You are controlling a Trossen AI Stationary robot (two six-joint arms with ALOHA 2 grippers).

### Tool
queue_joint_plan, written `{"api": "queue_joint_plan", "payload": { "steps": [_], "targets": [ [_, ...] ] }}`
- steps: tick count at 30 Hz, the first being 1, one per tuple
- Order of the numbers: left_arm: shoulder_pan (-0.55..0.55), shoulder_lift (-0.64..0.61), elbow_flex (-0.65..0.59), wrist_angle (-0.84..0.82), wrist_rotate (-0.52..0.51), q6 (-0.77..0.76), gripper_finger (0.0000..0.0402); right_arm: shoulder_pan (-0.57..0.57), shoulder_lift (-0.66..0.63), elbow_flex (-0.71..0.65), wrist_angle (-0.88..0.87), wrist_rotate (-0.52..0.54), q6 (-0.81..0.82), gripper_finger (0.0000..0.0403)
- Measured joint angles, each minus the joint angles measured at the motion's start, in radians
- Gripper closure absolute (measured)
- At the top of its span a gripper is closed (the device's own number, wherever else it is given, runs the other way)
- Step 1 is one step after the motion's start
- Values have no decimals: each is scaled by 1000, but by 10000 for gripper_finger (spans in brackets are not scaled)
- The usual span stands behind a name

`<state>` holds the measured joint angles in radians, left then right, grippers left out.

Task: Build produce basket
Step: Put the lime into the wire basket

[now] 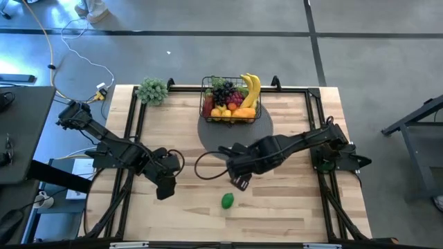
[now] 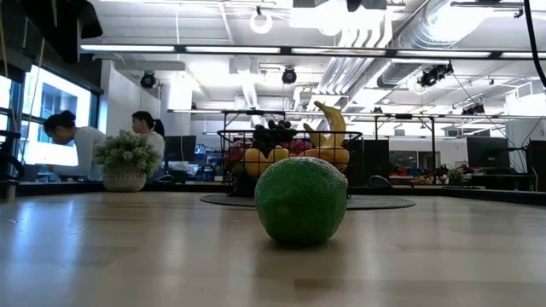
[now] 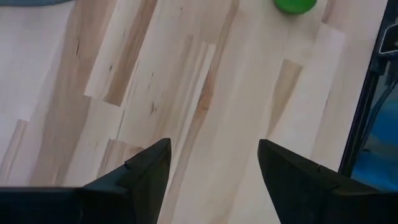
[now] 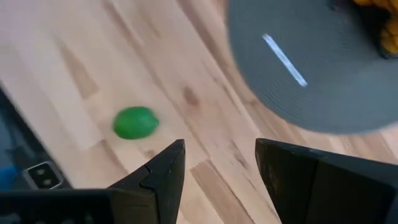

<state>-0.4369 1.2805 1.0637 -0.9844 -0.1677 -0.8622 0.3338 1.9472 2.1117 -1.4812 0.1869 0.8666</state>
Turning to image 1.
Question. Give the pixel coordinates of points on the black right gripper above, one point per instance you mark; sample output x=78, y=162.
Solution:
x=244, y=160

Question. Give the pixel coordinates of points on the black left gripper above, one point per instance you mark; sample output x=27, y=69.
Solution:
x=162, y=164

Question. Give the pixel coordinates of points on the yellow bell pepper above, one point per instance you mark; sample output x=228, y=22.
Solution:
x=216, y=112

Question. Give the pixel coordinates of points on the red chili pepper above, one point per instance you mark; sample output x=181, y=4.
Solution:
x=207, y=106

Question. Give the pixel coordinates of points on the light red grape bunch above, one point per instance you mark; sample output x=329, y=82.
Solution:
x=235, y=99

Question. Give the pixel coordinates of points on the large yellow banana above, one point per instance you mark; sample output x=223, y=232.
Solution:
x=250, y=95

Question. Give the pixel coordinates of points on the black grape bunch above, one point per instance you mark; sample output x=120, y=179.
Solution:
x=222, y=93

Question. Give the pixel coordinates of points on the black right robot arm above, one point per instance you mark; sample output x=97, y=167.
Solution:
x=304, y=140

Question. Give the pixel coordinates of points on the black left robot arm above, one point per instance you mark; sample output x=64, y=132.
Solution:
x=114, y=148

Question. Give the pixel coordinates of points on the green lime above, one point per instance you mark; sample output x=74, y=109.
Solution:
x=227, y=201

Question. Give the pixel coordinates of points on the round grey placemat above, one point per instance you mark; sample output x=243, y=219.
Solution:
x=214, y=138

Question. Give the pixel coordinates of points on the dark green avocado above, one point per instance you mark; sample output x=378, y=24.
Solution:
x=325, y=167

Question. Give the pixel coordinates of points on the white paper sheet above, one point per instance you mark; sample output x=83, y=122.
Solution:
x=81, y=188

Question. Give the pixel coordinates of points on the green potted plant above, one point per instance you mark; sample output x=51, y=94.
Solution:
x=151, y=91

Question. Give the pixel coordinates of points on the black metal beam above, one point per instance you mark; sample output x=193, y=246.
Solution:
x=59, y=176

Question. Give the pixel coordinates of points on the yellow power plug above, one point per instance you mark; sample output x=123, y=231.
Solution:
x=100, y=95

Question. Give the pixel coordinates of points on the white mug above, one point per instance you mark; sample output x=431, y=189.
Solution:
x=44, y=200

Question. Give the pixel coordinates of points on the black side table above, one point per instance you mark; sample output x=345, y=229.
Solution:
x=27, y=135

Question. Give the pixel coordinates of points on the black flat strip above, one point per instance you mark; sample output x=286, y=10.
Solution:
x=17, y=78

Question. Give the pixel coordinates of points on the person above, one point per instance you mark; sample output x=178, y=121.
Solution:
x=95, y=10

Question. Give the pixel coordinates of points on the person's foot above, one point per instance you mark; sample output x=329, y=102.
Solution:
x=439, y=203

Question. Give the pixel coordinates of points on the silver metal bracket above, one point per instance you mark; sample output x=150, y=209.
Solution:
x=322, y=246
x=128, y=245

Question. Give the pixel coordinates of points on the black aluminium table frame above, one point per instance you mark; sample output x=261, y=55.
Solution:
x=183, y=89

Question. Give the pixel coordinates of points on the grey metal table frame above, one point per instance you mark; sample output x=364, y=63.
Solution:
x=412, y=121

